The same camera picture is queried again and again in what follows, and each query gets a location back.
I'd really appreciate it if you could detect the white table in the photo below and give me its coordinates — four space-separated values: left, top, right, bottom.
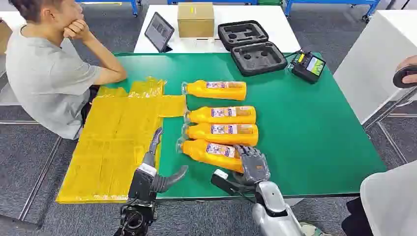
133 4 301 55
332 9 417 124
0 11 27 107

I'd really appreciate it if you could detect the black controller cable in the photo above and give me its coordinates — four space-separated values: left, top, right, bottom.
284 49 302 61

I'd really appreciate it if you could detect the seated person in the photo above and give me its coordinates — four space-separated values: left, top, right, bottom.
5 0 128 141

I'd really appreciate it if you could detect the orange detergent bottle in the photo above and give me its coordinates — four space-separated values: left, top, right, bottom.
181 80 247 101
181 122 259 147
176 138 245 174
184 106 257 125

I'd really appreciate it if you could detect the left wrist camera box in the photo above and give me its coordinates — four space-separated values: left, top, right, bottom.
128 163 158 201

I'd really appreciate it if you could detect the brown cardboard box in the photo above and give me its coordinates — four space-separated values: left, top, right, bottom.
177 2 215 39

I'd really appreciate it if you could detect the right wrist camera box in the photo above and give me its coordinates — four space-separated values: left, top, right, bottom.
210 169 249 197

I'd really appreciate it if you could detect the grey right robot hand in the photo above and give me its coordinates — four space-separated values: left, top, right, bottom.
233 145 271 187

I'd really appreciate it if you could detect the black controller with screen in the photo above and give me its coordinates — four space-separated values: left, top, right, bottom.
291 50 327 85

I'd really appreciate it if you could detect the open black foam case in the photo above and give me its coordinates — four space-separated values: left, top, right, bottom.
217 20 289 77

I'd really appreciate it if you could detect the person's shoe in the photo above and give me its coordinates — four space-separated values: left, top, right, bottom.
299 221 327 236

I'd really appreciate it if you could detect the standing person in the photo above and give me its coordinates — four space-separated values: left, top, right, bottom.
341 161 417 236

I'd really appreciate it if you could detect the green table mat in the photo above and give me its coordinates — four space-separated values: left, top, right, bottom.
106 52 387 199

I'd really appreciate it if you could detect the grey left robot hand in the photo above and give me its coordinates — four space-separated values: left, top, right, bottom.
142 127 189 193

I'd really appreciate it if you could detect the yellow plastic sheet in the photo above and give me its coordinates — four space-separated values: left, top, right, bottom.
55 77 187 205

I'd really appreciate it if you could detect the black tablet on stand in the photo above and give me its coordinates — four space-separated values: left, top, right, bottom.
144 12 175 54

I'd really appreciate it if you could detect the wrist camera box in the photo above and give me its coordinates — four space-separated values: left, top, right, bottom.
128 163 158 201
210 169 249 197

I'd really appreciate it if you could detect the black round handheld object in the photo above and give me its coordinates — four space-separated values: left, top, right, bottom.
392 65 417 89

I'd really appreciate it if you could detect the person's hand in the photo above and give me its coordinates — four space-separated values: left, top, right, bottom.
395 55 417 85

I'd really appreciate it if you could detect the brown cardboard panel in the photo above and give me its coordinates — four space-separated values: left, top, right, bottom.
0 19 13 56

